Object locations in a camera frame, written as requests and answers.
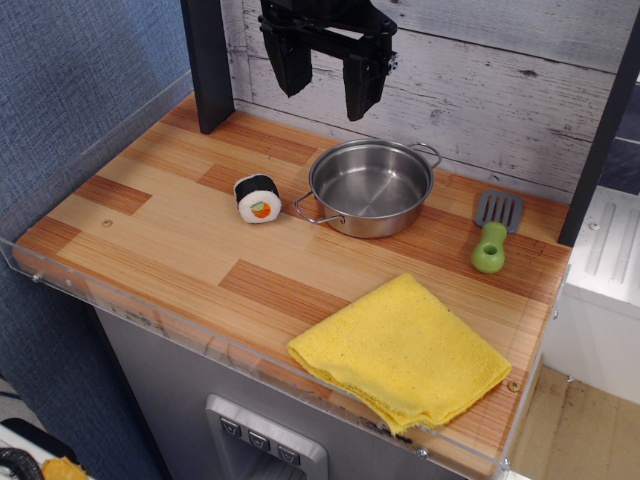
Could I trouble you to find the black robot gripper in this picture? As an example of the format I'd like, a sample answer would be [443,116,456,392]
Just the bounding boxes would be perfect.
[259,1,397,121]

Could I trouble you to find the stainless steel pot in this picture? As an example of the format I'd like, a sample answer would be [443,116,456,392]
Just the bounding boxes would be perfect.
[294,139,442,239]

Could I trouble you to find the plush sushi roll toy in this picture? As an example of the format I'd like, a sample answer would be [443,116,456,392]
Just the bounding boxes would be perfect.
[234,174,282,224]

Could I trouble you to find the yellow folded cloth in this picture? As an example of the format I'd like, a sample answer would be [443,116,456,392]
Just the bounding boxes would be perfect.
[287,274,512,435]

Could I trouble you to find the grey toy fridge cabinet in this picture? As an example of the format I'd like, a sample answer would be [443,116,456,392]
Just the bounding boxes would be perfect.
[97,311,460,479]

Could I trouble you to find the white toy sink unit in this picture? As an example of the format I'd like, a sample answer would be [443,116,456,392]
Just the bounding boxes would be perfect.
[541,187,639,403]

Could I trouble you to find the silver dispenser button panel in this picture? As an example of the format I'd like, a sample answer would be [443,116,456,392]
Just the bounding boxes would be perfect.
[206,394,329,479]

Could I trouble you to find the yellow object bottom left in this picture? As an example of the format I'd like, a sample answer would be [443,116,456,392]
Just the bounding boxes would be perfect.
[41,457,89,480]

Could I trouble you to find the black vertical post left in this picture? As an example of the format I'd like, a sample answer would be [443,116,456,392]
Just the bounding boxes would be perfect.
[181,0,235,134]

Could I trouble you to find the black vertical post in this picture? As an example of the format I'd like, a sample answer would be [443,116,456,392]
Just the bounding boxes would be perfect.
[558,13,639,247]
[181,0,235,134]

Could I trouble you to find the grey spatula green handle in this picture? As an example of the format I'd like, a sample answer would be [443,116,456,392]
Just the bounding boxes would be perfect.
[471,190,524,274]

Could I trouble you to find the black vertical post right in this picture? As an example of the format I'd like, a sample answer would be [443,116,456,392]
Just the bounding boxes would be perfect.
[558,13,639,247]

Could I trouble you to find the clear acrylic guard rail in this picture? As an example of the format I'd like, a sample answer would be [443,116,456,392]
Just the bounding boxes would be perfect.
[1,60,576,479]

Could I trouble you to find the black corrugated hose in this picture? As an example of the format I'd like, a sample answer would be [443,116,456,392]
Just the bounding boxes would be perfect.
[0,447,47,480]

